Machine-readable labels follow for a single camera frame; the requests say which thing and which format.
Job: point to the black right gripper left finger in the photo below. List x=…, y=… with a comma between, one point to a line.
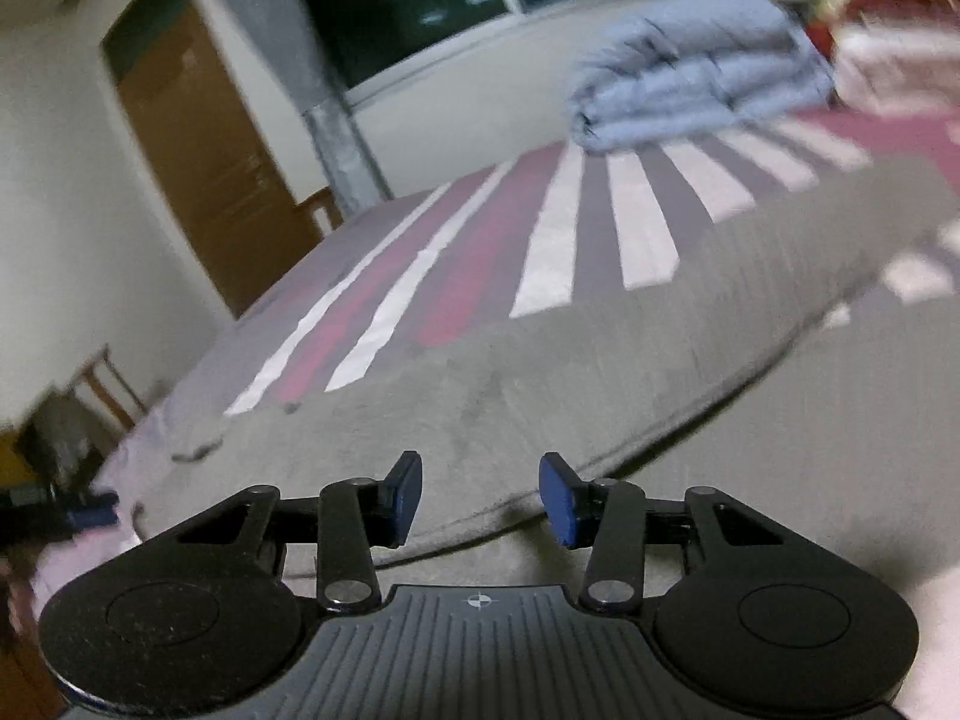
x=344, y=522

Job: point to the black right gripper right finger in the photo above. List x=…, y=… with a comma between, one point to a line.
x=616, y=523

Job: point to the grey sweatpants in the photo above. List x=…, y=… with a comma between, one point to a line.
x=757, y=370

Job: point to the wooden stool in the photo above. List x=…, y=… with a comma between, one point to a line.
x=102, y=378

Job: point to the brown wooden door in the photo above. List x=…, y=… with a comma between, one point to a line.
x=220, y=184

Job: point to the wooden chair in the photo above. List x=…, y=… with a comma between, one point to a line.
x=322, y=209

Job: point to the striped pink grey bedsheet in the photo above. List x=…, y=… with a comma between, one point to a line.
x=549, y=227

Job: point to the folded light blue quilt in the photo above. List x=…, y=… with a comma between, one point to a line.
x=678, y=68

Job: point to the folded white pink blanket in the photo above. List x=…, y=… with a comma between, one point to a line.
x=897, y=63

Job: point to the grey curtain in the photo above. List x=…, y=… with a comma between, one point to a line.
x=275, y=56

